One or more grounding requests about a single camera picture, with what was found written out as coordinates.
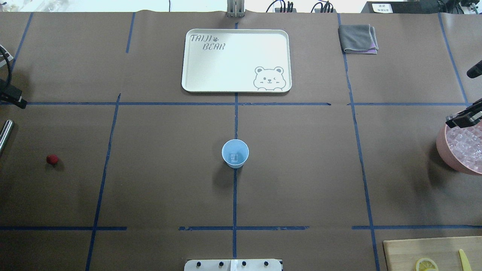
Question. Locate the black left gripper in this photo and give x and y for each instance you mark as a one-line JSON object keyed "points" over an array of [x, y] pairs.
{"points": [[14, 96]]}

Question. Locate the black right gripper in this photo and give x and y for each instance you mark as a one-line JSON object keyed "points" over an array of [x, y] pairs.
{"points": [[466, 117]]}

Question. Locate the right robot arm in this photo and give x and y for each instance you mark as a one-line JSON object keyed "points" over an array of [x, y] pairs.
{"points": [[474, 72]]}

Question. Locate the ice cubes in bowl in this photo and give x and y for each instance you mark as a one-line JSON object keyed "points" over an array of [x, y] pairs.
{"points": [[466, 145]]}

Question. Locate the light blue plastic cup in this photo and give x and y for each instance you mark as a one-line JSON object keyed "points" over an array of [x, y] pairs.
{"points": [[235, 146]]}

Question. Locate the steel muddler black tip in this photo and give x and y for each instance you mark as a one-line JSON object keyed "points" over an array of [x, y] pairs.
{"points": [[5, 134]]}

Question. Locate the pink bowl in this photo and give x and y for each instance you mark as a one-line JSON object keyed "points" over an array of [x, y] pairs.
{"points": [[448, 157]]}

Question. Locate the red strawberry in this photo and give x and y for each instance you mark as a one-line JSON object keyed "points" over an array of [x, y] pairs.
{"points": [[52, 159]]}

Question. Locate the grey folded cloth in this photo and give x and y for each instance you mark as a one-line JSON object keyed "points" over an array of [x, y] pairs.
{"points": [[358, 39]]}

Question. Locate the yellow plastic knife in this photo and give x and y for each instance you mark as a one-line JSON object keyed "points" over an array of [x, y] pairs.
{"points": [[466, 266]]}

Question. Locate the wooden cutting board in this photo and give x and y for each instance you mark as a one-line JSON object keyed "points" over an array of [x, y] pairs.
{"points": [[401, 255]]}

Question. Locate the lemon slice top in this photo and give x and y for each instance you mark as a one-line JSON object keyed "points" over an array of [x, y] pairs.
{"points": [[426, 264]]}

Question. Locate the cream bear tray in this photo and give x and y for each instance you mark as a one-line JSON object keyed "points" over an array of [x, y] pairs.
{"points": [[237, 61]]}

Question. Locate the aluminium frame post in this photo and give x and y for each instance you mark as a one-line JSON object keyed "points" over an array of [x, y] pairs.
{"points": [[236, 8]]}

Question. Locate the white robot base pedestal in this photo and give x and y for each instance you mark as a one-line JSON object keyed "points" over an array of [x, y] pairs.
{"points": [[233, 265]]}

